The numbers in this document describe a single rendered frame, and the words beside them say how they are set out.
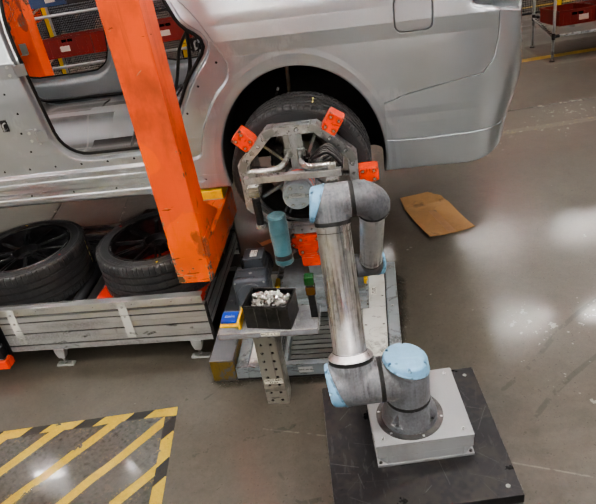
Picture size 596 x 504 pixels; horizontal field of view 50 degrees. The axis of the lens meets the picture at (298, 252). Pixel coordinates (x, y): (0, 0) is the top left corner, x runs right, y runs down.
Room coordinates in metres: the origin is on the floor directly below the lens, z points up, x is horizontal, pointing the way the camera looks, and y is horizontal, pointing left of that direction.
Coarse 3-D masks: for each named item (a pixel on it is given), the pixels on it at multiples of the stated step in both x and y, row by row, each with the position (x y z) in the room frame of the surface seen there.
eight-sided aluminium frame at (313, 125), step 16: (272, 128) 2.65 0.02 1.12; (288, 128) 2.64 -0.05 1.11; (304, 128) 2.63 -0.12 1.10; (320, 128) 2.62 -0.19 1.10; (256, 144) 2.67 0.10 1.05; (336, 144) 2.62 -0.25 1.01; (240, 160) 2.72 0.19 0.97; (352, 160) 2.59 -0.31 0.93; (240, 176) 2.69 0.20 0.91; (352, 176) 2.60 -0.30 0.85; (288, 224) 2.69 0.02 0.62; (304, 224) 2.66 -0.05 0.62
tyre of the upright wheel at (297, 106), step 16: (288, 96) 2.87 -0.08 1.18; (304, 96) 2.86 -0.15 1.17; (320, 96) 2.86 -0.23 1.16; (256, 112) 2.90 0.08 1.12; (272, 112) 2.74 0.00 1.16; (288, 112) 2.72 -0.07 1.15; (304, 112) 2.71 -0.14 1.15; (320, 112) 2.70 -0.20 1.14; (352, 112) 2.87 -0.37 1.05; (256, 128) 2.75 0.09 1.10; (352, 128) 2.68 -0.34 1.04; (352, 144) 2.68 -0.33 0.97; (368, 144) 2.77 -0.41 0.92; (368, 160) 2.67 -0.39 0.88; (240, 192) 2.78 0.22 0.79
